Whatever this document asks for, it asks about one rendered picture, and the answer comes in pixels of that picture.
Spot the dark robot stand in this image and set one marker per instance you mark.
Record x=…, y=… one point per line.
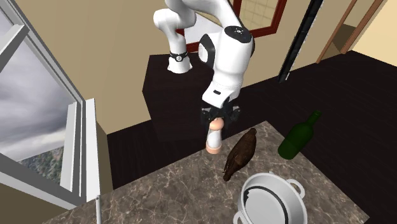
x=173, y=99

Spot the grey framed window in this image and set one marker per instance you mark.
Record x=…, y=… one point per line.
x=34, y=102

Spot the brown framed doorway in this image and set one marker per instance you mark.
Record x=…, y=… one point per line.
x=347, y=31

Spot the brown bird figure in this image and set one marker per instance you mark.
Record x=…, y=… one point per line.
x=240, y=153

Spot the black slanted pole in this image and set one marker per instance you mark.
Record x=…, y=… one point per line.
x=299, y=37

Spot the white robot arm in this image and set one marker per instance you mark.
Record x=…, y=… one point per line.
x=231, y=59

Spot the dark green wine bottle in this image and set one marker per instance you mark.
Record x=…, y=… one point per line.
x=294, y=139

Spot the red framed mirror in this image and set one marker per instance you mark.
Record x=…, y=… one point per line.
x=266, y=18

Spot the thin grey rod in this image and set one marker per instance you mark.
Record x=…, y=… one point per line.
x=98, y=211

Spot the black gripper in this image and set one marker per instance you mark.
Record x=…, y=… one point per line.
x=231, y=111

